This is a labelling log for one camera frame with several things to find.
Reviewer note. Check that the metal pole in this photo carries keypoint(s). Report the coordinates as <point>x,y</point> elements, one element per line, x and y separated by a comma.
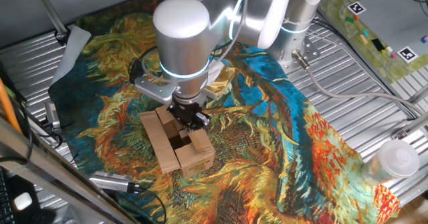
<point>50,10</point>

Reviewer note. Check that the pink toy block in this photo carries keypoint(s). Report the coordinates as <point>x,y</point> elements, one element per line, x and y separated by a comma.
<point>394,55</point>

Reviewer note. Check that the green toy block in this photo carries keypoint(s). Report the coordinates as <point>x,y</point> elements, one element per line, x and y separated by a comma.
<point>350,20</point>

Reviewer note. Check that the gold tissue pack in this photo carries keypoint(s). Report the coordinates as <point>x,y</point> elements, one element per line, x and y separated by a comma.
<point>224,82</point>

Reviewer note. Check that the grey building baseplate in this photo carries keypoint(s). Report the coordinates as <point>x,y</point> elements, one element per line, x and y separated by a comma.
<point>384,20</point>

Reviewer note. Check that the metal frame bar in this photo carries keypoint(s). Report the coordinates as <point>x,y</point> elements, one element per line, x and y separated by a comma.
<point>33,157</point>

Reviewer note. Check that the sunflower painting tablecloth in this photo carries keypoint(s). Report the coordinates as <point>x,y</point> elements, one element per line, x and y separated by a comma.
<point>267,150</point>

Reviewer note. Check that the green patterned mat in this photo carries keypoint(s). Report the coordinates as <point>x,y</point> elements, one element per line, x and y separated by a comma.
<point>337,3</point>

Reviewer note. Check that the cream toy block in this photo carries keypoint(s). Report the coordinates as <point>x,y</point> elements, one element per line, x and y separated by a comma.
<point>389,49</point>

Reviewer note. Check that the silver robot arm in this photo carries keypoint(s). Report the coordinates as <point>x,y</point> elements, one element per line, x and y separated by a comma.
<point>182,33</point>

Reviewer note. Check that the aluminium profile rail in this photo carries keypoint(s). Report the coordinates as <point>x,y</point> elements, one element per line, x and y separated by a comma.
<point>409,128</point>
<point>419,95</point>

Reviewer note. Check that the silver depth camera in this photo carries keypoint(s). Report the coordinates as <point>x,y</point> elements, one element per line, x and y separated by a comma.
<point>51,115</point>
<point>110,182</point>

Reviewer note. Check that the silver camera mounting bracket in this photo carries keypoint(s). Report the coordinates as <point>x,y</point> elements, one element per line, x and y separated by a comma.
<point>155,90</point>

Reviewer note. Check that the tan toy block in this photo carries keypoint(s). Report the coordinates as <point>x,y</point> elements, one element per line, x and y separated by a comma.
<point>364,38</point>

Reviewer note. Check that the brown cardboard box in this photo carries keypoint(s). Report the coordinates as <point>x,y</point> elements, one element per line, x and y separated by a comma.
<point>195,162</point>

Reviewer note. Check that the black keyboard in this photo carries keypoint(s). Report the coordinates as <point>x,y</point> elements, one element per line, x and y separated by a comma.
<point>5,204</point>

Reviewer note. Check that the cyan toy block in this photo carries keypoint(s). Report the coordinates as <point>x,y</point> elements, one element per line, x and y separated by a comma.
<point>366,33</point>

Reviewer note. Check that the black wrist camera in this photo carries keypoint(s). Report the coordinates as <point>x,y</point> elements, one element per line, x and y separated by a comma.
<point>135,72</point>

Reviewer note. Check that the small white box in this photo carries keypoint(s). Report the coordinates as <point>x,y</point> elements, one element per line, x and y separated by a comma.
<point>23,201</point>

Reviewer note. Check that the black white fiducial tag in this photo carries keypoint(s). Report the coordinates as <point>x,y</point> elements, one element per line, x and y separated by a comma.
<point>407,54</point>
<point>356,8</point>

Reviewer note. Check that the black pole clamp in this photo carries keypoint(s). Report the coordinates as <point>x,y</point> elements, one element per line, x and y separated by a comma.
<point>61,38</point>

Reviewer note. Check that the dark grey pad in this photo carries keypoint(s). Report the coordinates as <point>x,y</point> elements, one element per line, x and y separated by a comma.
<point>38,205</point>

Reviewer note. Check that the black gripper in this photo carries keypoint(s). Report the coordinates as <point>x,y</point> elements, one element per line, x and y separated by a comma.
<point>184,112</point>

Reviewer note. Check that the clear plastic lidded cup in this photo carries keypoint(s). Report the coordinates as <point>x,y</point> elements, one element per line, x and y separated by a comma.
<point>398,158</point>

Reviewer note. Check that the black flat block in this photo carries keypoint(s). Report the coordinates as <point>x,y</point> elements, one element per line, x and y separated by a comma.
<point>378,45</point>

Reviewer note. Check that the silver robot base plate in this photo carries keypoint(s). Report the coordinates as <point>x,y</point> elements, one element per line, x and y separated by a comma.
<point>309,51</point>

